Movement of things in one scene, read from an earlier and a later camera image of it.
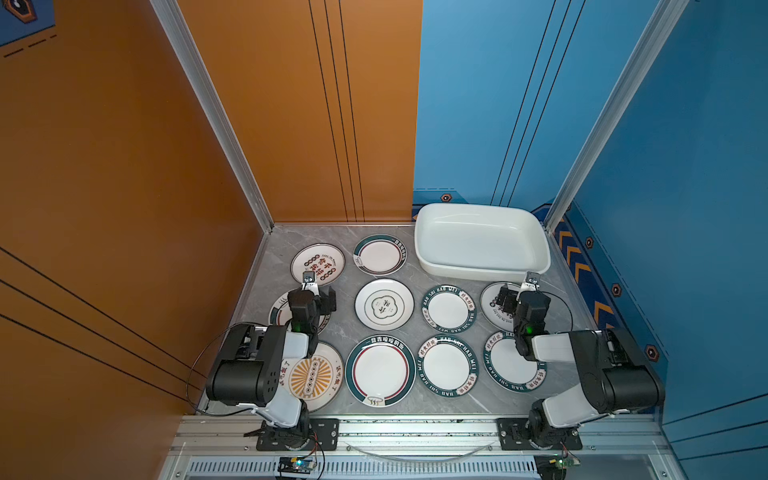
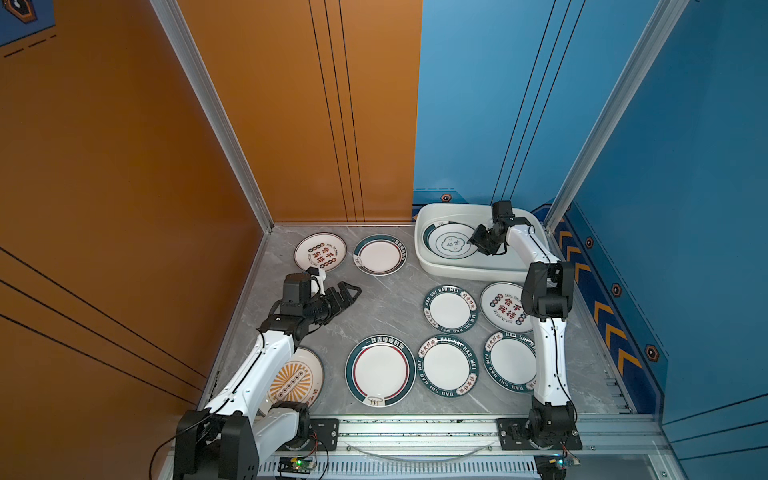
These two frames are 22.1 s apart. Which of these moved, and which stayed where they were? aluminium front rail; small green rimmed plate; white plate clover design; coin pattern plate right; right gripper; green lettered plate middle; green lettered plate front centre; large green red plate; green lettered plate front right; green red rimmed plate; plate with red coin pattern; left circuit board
Moved: plate with red coin pattern; right gripper; white plate clover design; green red rimmed plate
Stayed: green lettered plate middle; large green red plate; coin pattern plate right; small green rimmed plate; left circuit board; green lettered plate front right; aluminium front rail; green lettered plate front centre
